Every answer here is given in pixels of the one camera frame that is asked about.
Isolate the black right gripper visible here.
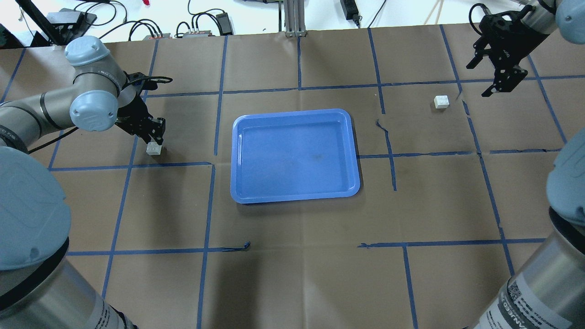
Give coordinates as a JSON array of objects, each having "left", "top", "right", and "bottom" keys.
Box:
[{"left": 466, "top": 12, "right": 528, "bottom": 97}]

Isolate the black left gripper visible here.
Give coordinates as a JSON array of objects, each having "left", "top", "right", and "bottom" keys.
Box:
[{"left": 117, "top": 72, "right": 166, "bottom": 146}]

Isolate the white block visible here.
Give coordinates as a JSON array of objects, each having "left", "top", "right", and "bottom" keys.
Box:
[
  {"left": 145, "top": 142, "right": 163, "bottom": 156},
  {"left": 433, "top": 95, "right": 451, "bottom": 110}
]

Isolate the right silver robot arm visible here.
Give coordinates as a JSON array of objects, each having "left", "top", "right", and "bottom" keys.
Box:
[{"left": 466, "top": 0, "right": 585, "bottom": 329}]

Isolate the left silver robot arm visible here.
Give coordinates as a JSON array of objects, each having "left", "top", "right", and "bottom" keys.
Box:
[{"left": 0, "top": 36, "right": 165, "bottom": 329}]

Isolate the blue plastic tray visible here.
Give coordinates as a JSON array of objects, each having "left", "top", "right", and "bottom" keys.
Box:
[{"left": 230, "top": 108, "right": 361, "bottom": 204}]

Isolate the black monitor stand base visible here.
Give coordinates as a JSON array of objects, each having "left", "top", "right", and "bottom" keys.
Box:
[{"left": 47, "top": 8, "right": 97, "bottom": 46}]

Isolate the brown paper table cover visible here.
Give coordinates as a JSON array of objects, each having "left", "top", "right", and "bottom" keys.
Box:
[{"left": 1, "top": 24, "right": 584, "bottom": 329}]

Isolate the black power adapter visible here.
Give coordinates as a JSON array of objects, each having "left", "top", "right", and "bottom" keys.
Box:
[{"left": 340, "top": 0, "right": 360, "bottom": 21}]

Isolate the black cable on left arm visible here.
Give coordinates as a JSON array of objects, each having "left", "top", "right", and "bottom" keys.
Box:
[{"left": 27, "top": 75, "right": 173, "bottom": 154}]

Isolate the aluminium frame post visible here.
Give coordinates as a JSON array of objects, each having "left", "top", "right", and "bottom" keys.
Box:
[{"left": 282, "top": 0, "right": 307, "bottom": 37}]

